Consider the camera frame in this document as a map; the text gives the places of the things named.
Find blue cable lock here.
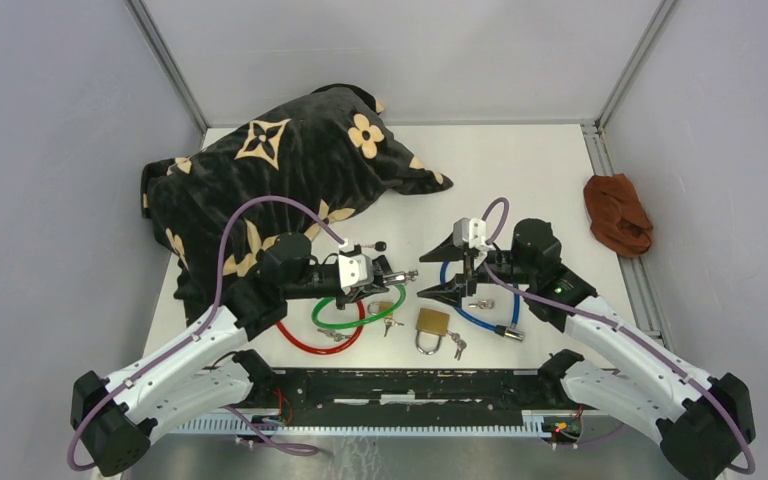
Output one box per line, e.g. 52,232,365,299
455,295,525,342

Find red lock keys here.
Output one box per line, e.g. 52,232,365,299
317,329,355,345

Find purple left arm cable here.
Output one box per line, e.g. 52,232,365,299
65,195,349,473

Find small brass padlock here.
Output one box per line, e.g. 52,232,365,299
367,301,395,318

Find red cable lock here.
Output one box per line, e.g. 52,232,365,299
276,301,364,358

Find black head padlock key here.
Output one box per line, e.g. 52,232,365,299
362,241,387,252

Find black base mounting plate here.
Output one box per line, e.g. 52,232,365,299
241,368,579,427

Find brown crumpled cloth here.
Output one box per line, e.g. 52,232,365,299
583,174,654,258

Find black floral patterned cloth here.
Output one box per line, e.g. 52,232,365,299
141,84,453,322

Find green cable lock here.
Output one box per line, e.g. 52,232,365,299
311,272,419,330

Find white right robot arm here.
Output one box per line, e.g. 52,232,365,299
418,218,757,479

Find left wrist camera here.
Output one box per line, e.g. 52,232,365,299
337,240,374,292

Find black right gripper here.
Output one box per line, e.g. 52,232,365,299
417,229,535,309

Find large padlock keys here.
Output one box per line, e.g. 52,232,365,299
448,332,467,361

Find blue lock keys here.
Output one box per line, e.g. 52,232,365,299
468,299,495,310

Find white toothed cable duct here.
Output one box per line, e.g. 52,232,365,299
172,412,551,440

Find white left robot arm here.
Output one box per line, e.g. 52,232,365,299
67,233,415,476

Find large brass padlock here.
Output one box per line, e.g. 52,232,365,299
414,307,450,356

